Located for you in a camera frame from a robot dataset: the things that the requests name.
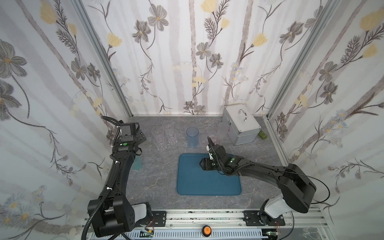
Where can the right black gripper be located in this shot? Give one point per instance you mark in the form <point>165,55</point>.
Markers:
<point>215,154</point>

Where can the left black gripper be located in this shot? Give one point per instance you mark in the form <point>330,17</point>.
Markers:
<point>139,137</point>

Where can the teal plastic tray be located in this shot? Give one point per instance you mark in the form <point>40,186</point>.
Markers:
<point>193,181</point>

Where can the blue plastic tumbler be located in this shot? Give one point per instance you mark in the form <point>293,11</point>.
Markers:
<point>192,135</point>

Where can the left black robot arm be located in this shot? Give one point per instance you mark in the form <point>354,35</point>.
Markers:
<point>111,214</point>

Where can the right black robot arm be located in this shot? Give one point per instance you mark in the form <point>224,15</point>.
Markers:
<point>297,188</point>

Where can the frosted clear cup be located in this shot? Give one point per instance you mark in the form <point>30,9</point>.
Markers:
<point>203,140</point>

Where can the clear faceted glass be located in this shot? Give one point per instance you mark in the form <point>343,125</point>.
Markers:
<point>160,139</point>
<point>171,133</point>

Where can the silver aluminium case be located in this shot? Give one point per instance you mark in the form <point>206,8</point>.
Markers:
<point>242,126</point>

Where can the green small object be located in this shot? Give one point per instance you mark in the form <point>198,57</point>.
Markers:
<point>262,135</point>

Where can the orange emergency button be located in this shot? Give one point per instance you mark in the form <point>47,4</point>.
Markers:
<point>206,231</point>

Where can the aluminium mounting rail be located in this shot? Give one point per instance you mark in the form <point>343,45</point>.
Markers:
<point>227,224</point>

